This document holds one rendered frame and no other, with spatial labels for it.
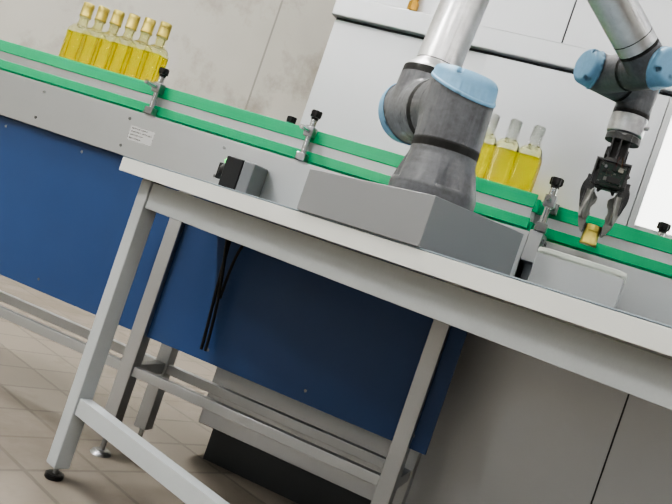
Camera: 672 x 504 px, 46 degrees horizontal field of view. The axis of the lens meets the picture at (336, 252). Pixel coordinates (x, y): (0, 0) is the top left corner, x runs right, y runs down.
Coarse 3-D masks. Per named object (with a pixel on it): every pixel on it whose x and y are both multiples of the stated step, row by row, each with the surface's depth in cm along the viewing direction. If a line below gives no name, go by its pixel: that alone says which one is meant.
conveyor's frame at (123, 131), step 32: (0, 96) 228; (32, 96) 224; (64, 96) 221; (64, 128) 219; (96, 128) 216; (128, 128) 212; (160, 128) 209; (192, 128) 207; (160, 160) 208; (192, 160) 205; (224, 160) 202; (256, 160) 199; (288, 160) 196; (288, 192) 195; (576, 256) 180; (640, 288) 175
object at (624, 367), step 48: (144, 192) 180; (144, 240) 181; (240, 240) 156; (288, 240) 147; (384, 288) 130; (432, 288) 124; (96, 336) 180; (480, 336) 117; (528, 336) 112; (576, 336) 107; (96, 384) 182; (624, 384) 102; (192, 480) 152
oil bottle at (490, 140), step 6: (486, 138) 193; (492, 138) 193; (486, 144) 193; (492, 144) 193; (486, 150) 193; (492, 150) 193; (480, 156) 193; (486, 156) 193; (480, 162) 193; (486, 162) 193; (480, 168) 193; (486, 168) 193; (480, 174) 193
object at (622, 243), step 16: (560, 208) 185; (560, 224) 184; (576, 224) 183; (560, 240) 184; (576, 240) 183; (608, 240) 181; (624, 240) 179; (640, 240) 178; (656, 240) 177; (608, 256) 180; (624, 256) 179; (640, 256) 178; (656, 256) 177; (656, 272) 177
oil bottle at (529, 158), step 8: (528, 144) 192; (520, 152) 190; (528, 152) 190; (536, 152) 189; (520, 160) 190; (528, 160) 190; (536, 160) 189; (512, 168) 191; (520, 168) 190; (528, 168) 189; (536, 168) 189; (512, 176) 190; (520, 176) 190; (528, 176) 189; (536, 176) 192; (512, 184) 190; (520, 184) 190; (528, 184) 189
